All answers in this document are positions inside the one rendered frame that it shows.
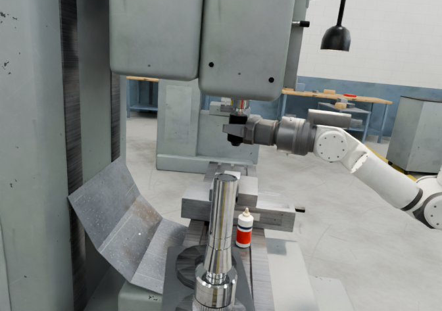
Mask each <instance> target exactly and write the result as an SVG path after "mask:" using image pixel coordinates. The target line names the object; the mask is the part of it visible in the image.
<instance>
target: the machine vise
mask: <svg viewBox="0 0 442 311"><path fill-rule="evenodd" d="M213 181H214V179H213ZM213 181H212V183H209V182H203V181H193V180H191V182H190V184H189V186H188V187H187V189H186V191H185V193H184V195H183V197H182V207H181V218H188V219H193V220H202V221H208V222H209V221H210V212H211V204H212V189H213ZM237 197H238V196H235V208H234V214H233V225H237V224H238V218H239V215H240V214H243V212H245V209H246V208H248V211H249V213H250V215H251V216H252V217H253V226H252V227H257V228H262V229H271V230H277V231H286V232H293V227H294V223H295V216H296V211H295V207H294V204H293V200H292V197H291V193H289V192H283V191H273V190H267V189H258V200H257V206H256V207H255V206H245V205H239V204H237Z"/></svg>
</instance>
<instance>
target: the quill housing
mask: <svg viewBox="0 0 442 311"><path fill-rule="evenodd" d="M294 4H295V0H203V18H202V28H201V48H200V58H199V77H198V86H199V89H200V91H201V92H202V93H203V94H205V95H208V96H213V97H225V98H233V99H246V100H254V101H266V102H270V101H275V100H276V99H278V98H279V96H280V95H281V94H282V88H283V79H284V74H285V66H286V60H287V51H288V46H289V37H290V32H291V23H292V18H293V9H294Z"/></svg>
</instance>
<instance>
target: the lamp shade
mask: <svg viewBox="0 0 442 311"><path fill-rule="evenodd" d="M350 45H351V35H350V31H349V30H348V29H347V28H346V27H344V26H342V25H335V26H332V27H330V28H328V29H327V30H326V31H325V34H324V36H323V38H322V42H321V46H320V50H323V51H335V52H349V49H350Z"/></svg>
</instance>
